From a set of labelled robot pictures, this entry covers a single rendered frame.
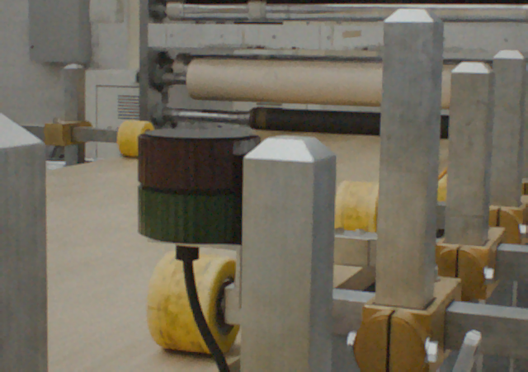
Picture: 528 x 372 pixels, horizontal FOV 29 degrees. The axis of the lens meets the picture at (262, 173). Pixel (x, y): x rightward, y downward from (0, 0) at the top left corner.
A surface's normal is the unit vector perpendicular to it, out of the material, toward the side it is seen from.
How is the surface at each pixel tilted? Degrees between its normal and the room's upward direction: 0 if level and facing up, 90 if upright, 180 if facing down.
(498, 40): 90
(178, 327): 104
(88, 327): 0
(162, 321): 98
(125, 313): 0
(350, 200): 63
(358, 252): 90
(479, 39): 90
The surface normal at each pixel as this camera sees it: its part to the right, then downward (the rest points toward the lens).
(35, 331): 0.93, 0.06
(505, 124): -0.36, 0.11
